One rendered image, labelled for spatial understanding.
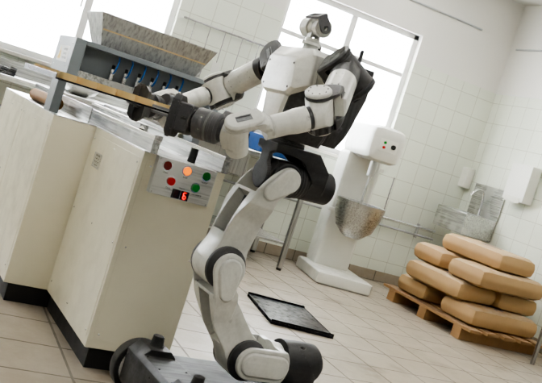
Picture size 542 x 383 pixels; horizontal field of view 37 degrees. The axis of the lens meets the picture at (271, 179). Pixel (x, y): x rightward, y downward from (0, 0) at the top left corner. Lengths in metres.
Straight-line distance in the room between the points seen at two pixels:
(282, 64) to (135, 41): 1.18
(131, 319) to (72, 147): 0.88
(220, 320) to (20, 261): 1.25
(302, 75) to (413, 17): 5.31
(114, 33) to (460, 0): 4.98
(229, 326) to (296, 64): 0.89
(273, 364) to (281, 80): 0.96
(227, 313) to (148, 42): 1.48
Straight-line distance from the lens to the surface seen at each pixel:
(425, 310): 6.76
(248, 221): 2.68
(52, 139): 3.63
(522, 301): 6.90
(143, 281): 3.12
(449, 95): 8.14
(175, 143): 3.58
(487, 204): 8.03
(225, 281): 2.65
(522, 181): 7.61
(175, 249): 3.13
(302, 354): 2.95
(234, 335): 2.79
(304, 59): 2.62
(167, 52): 3.78
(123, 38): 3.72
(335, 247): 7.18
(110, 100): 6.78
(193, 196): 3.07
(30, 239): 3.70
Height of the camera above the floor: 1.03
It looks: 3 degrees down
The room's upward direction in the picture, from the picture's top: 18 degrees clockwise
